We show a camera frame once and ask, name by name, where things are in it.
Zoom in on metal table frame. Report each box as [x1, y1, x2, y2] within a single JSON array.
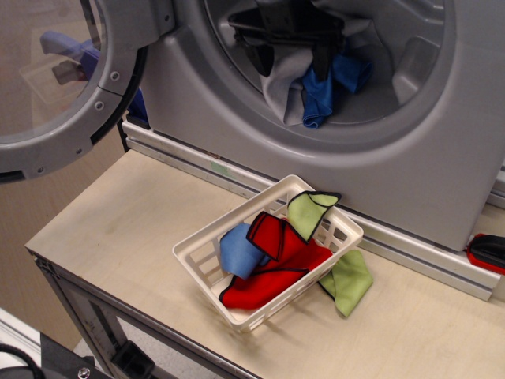
[[34, 253, 257, 378]]

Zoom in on dark blue cloth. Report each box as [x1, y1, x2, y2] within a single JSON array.
[[301, 52, 374, 129]]

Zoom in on blue clamp behind door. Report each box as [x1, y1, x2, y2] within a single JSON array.
[[39, 31, 101, 85]]

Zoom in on red and black tool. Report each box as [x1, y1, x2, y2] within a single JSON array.
[[466, 234, 504, 276]]

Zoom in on black device bottom left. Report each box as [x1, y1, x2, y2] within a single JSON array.
[[1, 334, 110, 379]]

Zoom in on red cloth black trim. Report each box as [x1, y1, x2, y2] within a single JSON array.
[[219, 212, 332, 310]]

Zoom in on white plastic basket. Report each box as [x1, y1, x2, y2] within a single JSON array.
[[173, 185, 363, 332]]

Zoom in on aluminium profile rail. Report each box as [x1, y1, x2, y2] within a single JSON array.
[[121, 121, 504, 301]]

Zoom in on black bracket under table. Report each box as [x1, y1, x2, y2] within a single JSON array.
[[112, 340, 155, 379]]

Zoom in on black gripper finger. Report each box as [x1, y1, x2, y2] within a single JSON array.
[[312, 42, 335, 81], [241, 41, 275, 77]]

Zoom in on green cloth black trim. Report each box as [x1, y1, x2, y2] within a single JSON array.
[[287, 191, 373, 317]]

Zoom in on grey cloth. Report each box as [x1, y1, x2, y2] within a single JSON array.
[[260, 19, 398, 126]]

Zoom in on light blue cloth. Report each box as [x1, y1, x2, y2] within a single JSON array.
[[219, 223, 270, 280]]

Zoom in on grey toy washing machine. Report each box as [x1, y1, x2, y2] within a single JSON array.
[[141, 1, 504, 250]]

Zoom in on round grey washer door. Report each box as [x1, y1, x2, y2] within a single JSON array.
[[1, 1, 174, 183]]

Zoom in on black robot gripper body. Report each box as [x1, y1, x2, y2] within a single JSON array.
[[228, 1, 345, 50]]

